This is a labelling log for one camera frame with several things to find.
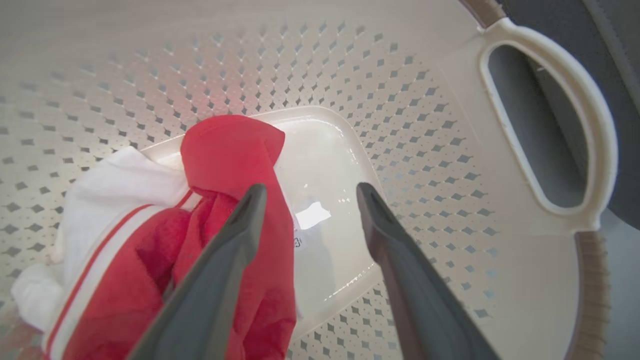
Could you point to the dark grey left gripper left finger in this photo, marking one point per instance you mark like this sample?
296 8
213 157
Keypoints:
210 285

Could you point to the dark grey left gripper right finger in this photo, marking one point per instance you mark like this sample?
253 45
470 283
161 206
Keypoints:
415 290

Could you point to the red and white garment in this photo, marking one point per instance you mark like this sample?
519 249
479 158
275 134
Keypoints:
225 150

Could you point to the white sticker label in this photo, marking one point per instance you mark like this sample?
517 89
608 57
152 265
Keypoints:
312 216

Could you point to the white perforated laundry basket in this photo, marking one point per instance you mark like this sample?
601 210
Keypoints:
400 100

